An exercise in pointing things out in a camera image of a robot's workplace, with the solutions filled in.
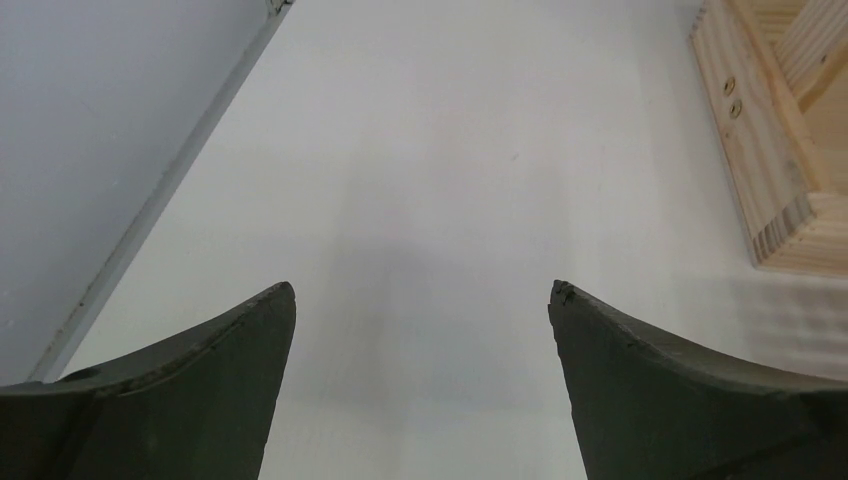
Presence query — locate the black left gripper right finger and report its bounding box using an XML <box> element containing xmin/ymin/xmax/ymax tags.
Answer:
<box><xmin>548</xmin><ymin>280</ymin><xmax>847</xmax><ymax>479</ymax></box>

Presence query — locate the wooden hanger rack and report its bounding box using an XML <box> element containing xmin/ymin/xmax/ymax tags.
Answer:
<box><xmin>690</xmin><ymin>1</ymin><xmax>847</xmax><ymax>276</ymax></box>

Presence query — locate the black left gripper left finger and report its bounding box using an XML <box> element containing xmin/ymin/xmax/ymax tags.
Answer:
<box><xmin>1</xmin><ymin>282</ymin><xmax>296</xmax><ymax>479</ymax></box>

